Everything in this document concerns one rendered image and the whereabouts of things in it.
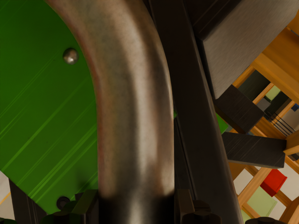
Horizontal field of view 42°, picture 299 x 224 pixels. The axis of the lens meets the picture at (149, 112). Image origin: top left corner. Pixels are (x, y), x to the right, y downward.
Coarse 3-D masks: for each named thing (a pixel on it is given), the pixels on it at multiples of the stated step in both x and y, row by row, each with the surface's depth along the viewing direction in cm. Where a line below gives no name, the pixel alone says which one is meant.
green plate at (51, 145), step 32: (0, 0) 27; (32, 0) 27; (0, 32) 27; (32, 32) 27; (64, 32) 27; (0, 64) 27; (32, 64) 27; (64, 64) 27; (0, 96) 27; (32, 96) 27; (64, 96) 27; (0, 128) 27; (32, 128) 27; (64, 128) 27; (96, 128) 27; (0, 160) 27; (32, 160) 27; (64, 160) 27; (96, 160) 27; (32, 192) 27; (64, 192) 27
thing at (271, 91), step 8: (248, 72) 861; (240, 80) 862; (272, 88) 852; (264, 96) 868; (272, 96) 849; (256, 104) 852; (264, 104) 849; (288, 104) 831; (296, 104) 836; (280, 112) 831
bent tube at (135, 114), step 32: (64, 0) 14; (96, 0) 14; (128, 0) 14; (96, 32) 14; (128, 32) 14; (96, 64) 14; (128, 64) 14; (160, 64) 14; (96, 96) 15; (128, 96) 14; (160, 96) 14; (128, 128) 14; (160, 128) 14; (128, 160) 14; (160, 160) 14; (128, 192) 14; (160, 192) 14
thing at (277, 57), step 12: (276, 36) 99; (288, 36) 99; (276, 48) 99; (288, 48) 98; (264, 60) 103; (276, 60) 99; (288, 60) 98; (276, 72) 104; (288, 72) 98; (288, 84) 105
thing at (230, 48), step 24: (192, 0) 32; (216, 0) 32; (240, 0) 32; (264, 0) 37; (288, 0) 46; (192, 24) 32; (216, 24) 32; (240, 24) 37; (264, 24) 46; (216, 48) 36; (240, 48) 45; (264, 48) 59; (216, 72) 45; (240, 72) 59; (216, 96) 58
